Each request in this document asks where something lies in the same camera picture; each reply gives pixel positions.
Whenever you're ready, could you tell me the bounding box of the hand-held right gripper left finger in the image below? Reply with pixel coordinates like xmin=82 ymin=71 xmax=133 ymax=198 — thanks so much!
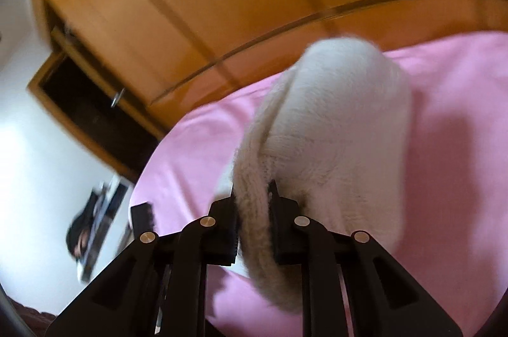
xmin=44 ymin=186 xmax=239 ymax=337

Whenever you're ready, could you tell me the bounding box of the dark blurred object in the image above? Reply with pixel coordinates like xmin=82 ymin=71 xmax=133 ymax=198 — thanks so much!
xmin=66 ymin=180 xmax=134 ymax=283

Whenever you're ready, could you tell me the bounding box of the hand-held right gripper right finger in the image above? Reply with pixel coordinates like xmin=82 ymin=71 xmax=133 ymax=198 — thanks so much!
xmin=267 ymin=181 xmax=463 ymax=337

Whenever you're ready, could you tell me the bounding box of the white knitted sweater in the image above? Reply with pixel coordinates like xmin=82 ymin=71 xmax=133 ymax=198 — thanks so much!
xmin=220 ymin=37 xmax=413 ymax=314

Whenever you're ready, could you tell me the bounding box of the pink bed sheet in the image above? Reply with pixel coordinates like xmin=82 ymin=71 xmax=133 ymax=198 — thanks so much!
xmin=129 ymin=31 xmax=508 ymax=337

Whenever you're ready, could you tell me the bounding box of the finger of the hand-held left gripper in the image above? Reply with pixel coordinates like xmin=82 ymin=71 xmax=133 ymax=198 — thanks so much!
xmin=130 ymin=203 xmax=157 ymax=241

